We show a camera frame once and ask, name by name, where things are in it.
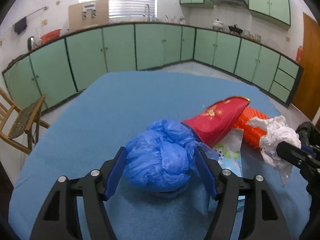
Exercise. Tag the light blue snack wrapper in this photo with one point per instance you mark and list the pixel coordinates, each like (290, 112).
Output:
(227, 152)

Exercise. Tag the blue plastic bag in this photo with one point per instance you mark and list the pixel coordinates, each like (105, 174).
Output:
(161, 159)

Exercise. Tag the dark hanging towel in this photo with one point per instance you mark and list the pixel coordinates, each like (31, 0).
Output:
(20, 26)

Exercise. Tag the black wok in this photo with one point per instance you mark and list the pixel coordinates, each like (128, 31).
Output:
(235, 29)

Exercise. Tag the green lower kitchen cabinets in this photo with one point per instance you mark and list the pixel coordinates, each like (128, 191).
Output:
(68, 65)

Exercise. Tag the black trash bag bin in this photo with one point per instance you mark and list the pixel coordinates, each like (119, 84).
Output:
(308, 134)

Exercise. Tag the red fire extinguisher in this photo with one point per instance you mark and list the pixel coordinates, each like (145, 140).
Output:
(299, 54)

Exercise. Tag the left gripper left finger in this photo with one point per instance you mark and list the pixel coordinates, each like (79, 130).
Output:
(112, 172)

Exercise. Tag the red paper cone box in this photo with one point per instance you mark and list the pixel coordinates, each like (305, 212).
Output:
(215, 122)

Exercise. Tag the wall towel bar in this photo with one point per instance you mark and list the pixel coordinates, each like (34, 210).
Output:
(35, 11)

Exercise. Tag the red plastic basin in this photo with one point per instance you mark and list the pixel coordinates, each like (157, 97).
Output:
(50, 36)

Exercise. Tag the cardboard box with water purifier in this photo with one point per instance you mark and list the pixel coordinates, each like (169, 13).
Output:
(88, 14)

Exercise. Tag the white cooking pot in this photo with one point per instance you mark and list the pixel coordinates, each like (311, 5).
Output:
(217, 25)

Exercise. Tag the blue table mat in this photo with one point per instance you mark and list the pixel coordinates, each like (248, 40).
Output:
(103, 118)

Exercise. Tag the white tissue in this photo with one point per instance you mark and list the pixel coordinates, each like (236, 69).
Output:
(277, 131)

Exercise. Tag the orange foam net on table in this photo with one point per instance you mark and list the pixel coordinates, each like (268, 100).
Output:
(251, 134)

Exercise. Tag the brown wooden door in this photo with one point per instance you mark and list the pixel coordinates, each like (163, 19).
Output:
(306, 98)

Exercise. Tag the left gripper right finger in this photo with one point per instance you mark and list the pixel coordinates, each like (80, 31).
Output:
(204, 158)

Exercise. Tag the steel kettle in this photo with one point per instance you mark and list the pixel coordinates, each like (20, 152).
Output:
(31, 43)

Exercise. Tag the wooden chair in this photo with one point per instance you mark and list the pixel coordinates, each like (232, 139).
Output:
(28, 121)

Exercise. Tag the kitchen faucet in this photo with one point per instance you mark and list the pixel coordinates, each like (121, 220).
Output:
(146, 13)

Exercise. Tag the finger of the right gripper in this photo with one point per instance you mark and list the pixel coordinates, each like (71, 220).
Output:
(308, 150)
(293, 155)

